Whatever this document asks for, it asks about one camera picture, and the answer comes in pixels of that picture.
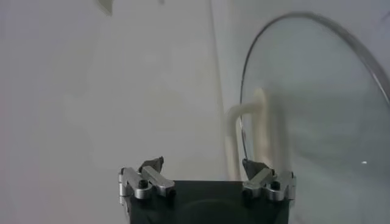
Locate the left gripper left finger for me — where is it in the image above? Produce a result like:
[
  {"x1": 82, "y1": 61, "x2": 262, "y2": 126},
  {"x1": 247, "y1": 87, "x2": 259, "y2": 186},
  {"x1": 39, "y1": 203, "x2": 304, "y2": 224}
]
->
[{"x1": 118, "y1": 156, "x2": 176, "y2": 200}]

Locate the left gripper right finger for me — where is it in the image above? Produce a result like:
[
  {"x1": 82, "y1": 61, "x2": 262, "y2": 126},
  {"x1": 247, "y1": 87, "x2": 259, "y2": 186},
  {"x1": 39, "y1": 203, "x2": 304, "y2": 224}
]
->
[{"x1": 242, "y1": 158, "x2": 297, "y2": 201}]

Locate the glass lid with cream handle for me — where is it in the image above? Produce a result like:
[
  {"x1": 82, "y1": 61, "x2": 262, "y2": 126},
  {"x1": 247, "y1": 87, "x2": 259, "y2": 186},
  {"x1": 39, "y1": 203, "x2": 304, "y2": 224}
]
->
[{"x1": 225, "y1": 11, "x2": 390, "y2": 224}]

